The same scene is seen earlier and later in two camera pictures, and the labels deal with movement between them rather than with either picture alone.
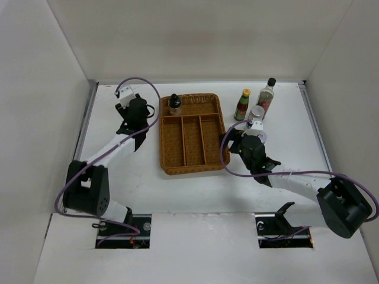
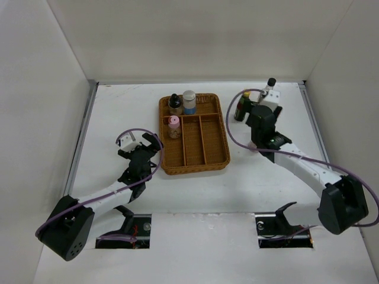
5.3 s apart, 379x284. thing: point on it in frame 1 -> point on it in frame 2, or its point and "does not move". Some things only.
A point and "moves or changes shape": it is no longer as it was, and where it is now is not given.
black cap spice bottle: x=174 y=105 does not move
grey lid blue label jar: x=256 y=113 moves or changes shape
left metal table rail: x=92 y=90 does not move
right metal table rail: x=305 y=92 does not move
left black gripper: x=124 y=111 -> x=150 y=139
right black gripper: x=234 y=135 -> x=276 y=112
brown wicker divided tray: x=190 y=142 does not move
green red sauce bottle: x=242 y=106 does not move
